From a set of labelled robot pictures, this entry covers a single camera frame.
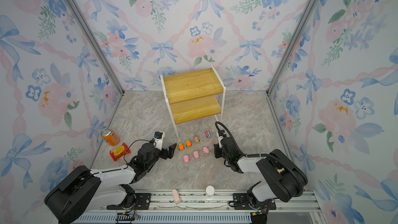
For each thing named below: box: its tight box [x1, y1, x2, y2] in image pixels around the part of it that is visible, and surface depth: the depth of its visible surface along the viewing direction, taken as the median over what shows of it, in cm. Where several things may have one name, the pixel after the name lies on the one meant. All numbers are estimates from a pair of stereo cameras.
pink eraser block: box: [172, 188, 182, 205], surface depth 75 cm
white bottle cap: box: [205, 185, 216, 199], surface depth 72 cm
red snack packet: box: [109, 142, 132, 162], surface depth 89 cm
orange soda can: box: [100, 128, 121, 147], surface depth 87 cm
